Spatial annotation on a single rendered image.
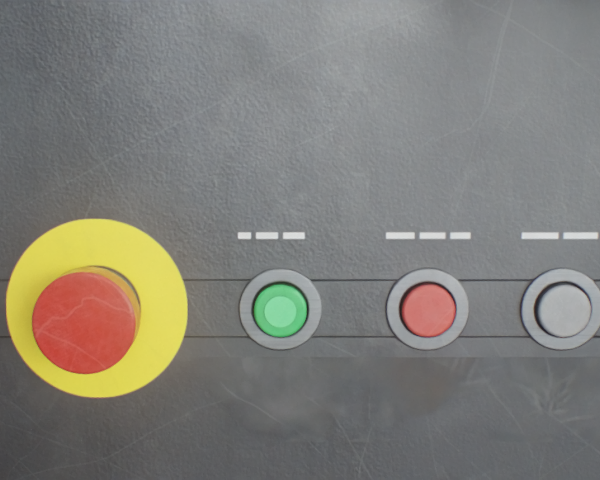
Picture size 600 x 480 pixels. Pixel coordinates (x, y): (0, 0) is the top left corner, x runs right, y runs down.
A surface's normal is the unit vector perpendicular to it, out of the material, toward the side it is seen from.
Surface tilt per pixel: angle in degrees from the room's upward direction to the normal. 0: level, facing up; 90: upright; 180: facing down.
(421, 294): 90
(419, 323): 90
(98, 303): 90
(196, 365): 90
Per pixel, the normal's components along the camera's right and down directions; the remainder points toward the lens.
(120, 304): 0.00, 0.12
